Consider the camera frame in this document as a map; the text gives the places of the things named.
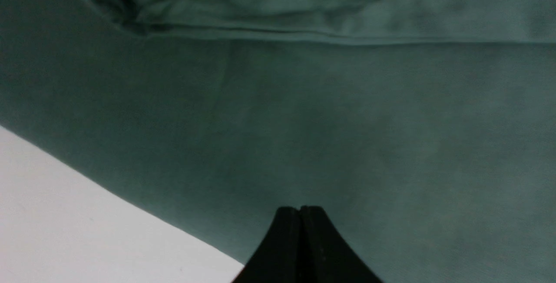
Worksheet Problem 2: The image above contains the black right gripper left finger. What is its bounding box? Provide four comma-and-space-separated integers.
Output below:
234, 207, 301, 283

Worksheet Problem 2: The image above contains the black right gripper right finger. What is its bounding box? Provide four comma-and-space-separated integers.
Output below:
298, 206, 382, 283

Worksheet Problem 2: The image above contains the green long-sleeve top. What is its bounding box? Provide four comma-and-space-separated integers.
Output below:
1, 0, 555, 283

